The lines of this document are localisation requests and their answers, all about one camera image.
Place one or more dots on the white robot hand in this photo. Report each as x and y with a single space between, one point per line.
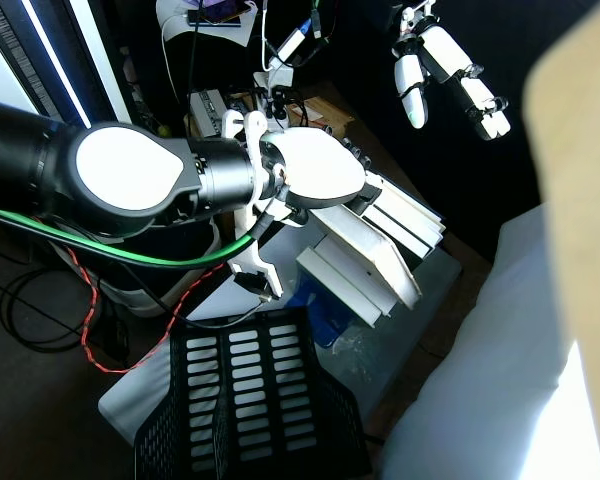
445 50
315 165

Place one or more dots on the cardboard box red label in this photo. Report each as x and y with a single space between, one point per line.
325 112

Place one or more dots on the white power strip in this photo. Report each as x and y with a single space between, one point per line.
260 90

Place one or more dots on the white power adapter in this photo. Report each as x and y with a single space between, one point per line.
280 75

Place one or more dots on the black electronic box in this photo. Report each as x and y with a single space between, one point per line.
237 106

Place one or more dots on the white book K spine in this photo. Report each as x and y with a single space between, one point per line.
406 227

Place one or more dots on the cream paperback book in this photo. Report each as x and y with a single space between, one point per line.
412 218

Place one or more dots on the black book Let It Be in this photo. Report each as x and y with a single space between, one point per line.
400 236

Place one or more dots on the black book Century spine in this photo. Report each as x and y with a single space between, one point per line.
418 209

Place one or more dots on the silver electronic box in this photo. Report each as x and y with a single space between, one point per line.
207 107

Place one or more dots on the white usb adapter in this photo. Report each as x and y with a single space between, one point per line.
291 44

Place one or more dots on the small yellow green ball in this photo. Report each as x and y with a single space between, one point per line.
164 131

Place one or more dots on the white round stool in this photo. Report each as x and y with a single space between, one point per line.
230 35

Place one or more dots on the blue metal bookend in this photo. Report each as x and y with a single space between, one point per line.
325 325

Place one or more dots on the beige panel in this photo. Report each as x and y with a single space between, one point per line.
580 150

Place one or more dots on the dark smartphone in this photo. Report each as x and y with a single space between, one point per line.
215 20

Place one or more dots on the clear plastic film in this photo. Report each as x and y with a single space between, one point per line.
360 365

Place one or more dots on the black mesh file rack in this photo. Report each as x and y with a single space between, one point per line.
223 360

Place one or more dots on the white backdrop sheet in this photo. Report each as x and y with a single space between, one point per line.
480 375

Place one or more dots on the white black robot body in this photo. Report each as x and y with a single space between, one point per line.
0 75

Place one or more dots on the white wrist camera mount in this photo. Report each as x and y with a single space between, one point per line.
272 280

